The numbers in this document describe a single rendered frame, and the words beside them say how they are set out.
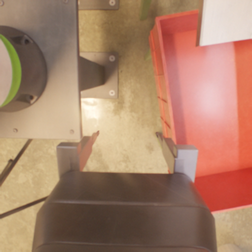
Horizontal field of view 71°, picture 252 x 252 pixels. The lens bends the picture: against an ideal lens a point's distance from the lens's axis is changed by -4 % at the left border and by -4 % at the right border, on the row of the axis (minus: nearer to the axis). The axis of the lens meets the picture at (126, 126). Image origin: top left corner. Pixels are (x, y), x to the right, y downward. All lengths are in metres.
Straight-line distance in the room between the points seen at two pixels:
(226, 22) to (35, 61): 0.38
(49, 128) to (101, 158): 1.04
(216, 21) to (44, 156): 1.36
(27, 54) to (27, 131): 0.15
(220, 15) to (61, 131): 0.39
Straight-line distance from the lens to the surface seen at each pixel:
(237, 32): 0.50
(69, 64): 0.35
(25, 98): 0.37
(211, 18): 0.46
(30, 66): 0.34
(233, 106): 0.83
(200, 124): 0.78
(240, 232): 2.05
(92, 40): 1.30
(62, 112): 0.36
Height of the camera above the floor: 1.25
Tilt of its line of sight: 75 degrees down
